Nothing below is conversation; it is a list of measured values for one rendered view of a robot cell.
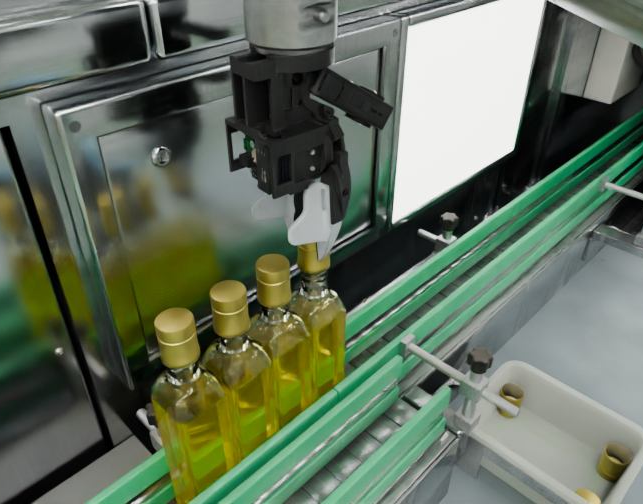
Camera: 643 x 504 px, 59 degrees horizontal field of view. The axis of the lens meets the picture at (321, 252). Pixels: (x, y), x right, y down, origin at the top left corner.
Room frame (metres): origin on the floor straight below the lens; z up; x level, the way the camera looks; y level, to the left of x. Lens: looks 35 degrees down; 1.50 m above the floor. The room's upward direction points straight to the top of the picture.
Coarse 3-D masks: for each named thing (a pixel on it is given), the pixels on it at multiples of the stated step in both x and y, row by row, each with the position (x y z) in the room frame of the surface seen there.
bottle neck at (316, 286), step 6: (300, 270) 0.50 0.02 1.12; (306, 276) 0.49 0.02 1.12; (312, 276) 0.49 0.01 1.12; (318, 276) 0.49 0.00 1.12; (324, 276) 0.50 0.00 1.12; (306, 282) 0.49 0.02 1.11; (312, 282) 0.49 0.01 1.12; (318, 282) 0.49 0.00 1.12; (324, 282) 0.50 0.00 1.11; (306, 288) 0.49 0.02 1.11; (312, 288) 0.49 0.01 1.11; (318, 288) 0.49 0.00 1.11; (324, 288) 0.50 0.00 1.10; (306, 294) 0.49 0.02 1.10; (312, 294) 0.49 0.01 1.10; (318, 294) 0.49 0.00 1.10; (324, 294) 0.49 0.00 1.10
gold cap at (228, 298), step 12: (216, 288) 0.42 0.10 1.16; (228, 288) 0.42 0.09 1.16; (240, 288) 0.42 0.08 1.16; (216, 300) 0.41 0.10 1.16; (228, 300) 0.40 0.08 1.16; (240, 300) 0.41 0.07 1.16; (216, 312) 0.41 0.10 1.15; (228, 312) 0.40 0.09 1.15; (240, 312) 0.41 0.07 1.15; (216, 324) 0.41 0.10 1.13; (228, 324) 0.40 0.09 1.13; (240, 324) 0.41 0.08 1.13; (228, 336) 0.40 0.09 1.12
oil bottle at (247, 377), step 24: (216, 360) 0.40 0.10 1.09; (240, 360) 0.40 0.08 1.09; (264, 360) 0.41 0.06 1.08; (240, 384) 0.39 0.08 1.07; (264, 384) 0.41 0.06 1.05; (240, 408) 0.38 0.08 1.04; (264, 408) 0.41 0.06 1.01; (240, 432) 0.38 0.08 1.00; (264, 432) 0.40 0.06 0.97; (240, 456) 0.38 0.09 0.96
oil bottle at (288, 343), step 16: (256, 320) 0.46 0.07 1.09; (288, 320) 0.46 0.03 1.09; (256, 336) 0.45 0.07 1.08; (272, 336) 0.44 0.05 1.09; (288, 336) 0.44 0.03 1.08; (304, 336) 0.45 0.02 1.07; (272, 352) 0.43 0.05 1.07; (288, 352) 0.44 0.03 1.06; (304, 352) 0.45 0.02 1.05; (288, 368) 0.44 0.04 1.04; (304, 368) 0.45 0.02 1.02; (288, 384) 0.44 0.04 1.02; (304, 384) 0.45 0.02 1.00; (288, 400) 0.43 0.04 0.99; (304, 400) 0.45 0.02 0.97; (288, 416) 0.43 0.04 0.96
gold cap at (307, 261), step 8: (304, 248) 0.49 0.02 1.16; (312, 248) 0.49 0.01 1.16; (304, 256) 0.49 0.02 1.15; (312, 256) 0.49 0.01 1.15; (328, 256) 0.50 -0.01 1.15; (304, 264) 0.49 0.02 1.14; (312, 264) 0.49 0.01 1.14; (320, 264) 0.49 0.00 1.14; (328, 264) 0.49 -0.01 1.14; (312, 272) 0.49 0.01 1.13; (320, 272) 0.49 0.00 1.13
